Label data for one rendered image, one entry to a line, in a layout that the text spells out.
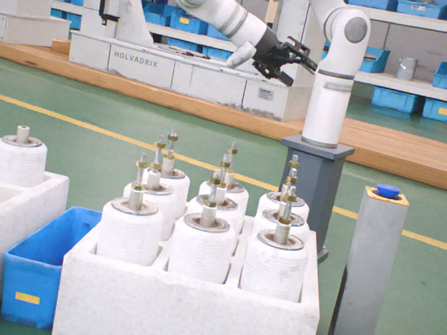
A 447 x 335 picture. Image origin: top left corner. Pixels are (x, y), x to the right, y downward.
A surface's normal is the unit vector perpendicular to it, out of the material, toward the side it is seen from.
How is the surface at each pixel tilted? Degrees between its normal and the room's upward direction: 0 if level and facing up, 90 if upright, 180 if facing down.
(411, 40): 90
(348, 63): 90
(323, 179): 90
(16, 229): 90
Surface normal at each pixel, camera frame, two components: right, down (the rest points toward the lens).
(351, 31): 0.19, 0.30
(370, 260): -0.14, 0.22
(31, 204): 0.96, 0.23
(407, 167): -0.49, 0.12
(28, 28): 0.85, 0.29
